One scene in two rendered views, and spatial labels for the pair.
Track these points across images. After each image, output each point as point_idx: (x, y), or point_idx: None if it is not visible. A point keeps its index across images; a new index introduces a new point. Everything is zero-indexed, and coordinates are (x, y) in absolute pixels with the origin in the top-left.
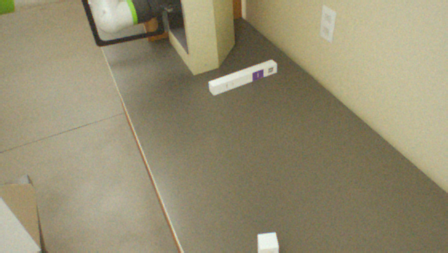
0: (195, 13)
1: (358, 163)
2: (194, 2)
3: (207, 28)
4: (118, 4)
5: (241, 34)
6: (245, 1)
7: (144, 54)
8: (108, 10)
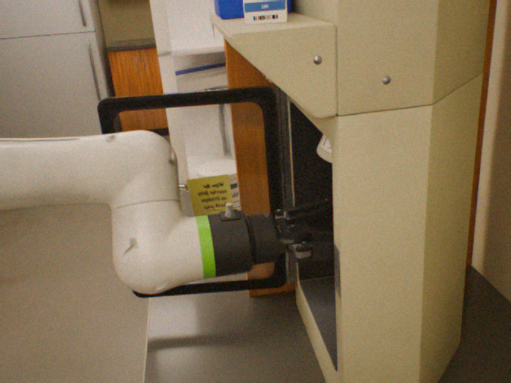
0: (371, 274)
1: None
2: (372, 245)
3: (399, 316)
4: (175, 226)
5: (474, 315)
6: (482, 231)
7: (232, 330)
8: (144, 238)
